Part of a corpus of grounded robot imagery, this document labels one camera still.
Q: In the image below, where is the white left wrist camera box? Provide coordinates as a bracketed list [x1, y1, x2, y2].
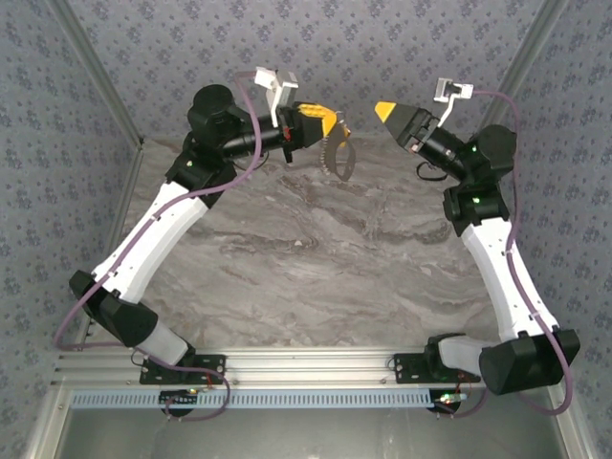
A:
[254, 66, 300, 128]

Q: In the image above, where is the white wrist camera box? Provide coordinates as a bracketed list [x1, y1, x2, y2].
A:
[254, 66, 300, 128]
[433, 77, 474, 128]

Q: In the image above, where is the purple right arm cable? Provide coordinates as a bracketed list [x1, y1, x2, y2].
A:
[437, 89, 575, 420]

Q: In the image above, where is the aluminium corner post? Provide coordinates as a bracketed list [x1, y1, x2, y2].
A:
[492, 0, 571, 130]
[47, 0, 145, 152]

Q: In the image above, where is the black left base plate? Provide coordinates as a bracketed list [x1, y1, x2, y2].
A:
[140, 353, 227, 386]

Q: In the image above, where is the silver keyring with chain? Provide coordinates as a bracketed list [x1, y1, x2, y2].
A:
[317, 110, 359, 184]

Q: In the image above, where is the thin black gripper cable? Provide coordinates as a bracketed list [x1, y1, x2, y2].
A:
[414, 161, 451, 184]

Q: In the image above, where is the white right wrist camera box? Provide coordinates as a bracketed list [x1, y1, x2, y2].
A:
[433, 77, 474, 128]

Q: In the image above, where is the grey metal panel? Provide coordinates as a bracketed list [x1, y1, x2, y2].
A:
[56, 405, 570, 459]

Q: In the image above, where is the aluminium lower frame bar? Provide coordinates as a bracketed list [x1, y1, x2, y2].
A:
[23, 385, 73, 459]
[547, 385, 594, 459]

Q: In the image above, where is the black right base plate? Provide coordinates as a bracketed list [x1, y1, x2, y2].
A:
[392, 352, 482, 385]

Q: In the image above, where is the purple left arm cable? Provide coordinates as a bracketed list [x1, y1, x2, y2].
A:
[52, 70, 263, 425]

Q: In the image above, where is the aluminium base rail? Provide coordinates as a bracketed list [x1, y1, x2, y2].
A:
[51, 347, 574, 387]

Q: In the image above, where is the grey slotted cable duct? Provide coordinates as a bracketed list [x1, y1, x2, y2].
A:
[70, 387, 434, 411]

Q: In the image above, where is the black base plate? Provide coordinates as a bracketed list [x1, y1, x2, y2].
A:
[140, 353, 227, 386]
[392, 352, 482, 385]

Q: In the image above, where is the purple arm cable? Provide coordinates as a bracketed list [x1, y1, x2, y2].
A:
[52, 70, 263, 425]
[437, 89, 575, 420]

